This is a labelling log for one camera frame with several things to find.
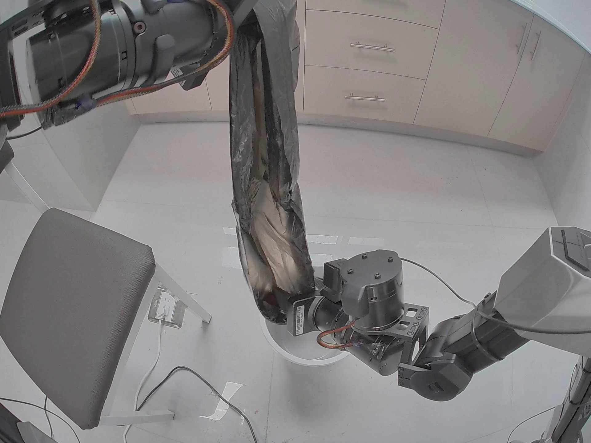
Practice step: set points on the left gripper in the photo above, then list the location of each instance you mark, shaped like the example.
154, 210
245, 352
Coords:
175, 30

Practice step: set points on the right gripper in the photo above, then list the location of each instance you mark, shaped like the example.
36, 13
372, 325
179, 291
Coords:
318, 316

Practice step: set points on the black plastic bag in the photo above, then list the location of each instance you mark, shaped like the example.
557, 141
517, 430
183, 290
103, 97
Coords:
277, 109

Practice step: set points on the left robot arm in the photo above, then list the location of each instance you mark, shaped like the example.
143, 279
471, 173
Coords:
55, 67

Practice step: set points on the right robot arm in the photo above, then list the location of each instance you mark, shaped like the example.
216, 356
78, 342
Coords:
531, 275

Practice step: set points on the white trash bin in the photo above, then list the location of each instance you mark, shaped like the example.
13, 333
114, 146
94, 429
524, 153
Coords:
295, 351

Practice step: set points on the beige cabinet unit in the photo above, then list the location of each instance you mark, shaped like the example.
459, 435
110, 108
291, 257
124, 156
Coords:
369, 16

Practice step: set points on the grey chair with white legs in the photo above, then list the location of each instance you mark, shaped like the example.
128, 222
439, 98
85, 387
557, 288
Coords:
69, 293

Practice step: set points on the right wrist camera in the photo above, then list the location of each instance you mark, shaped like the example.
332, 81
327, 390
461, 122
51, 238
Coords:
333, 275

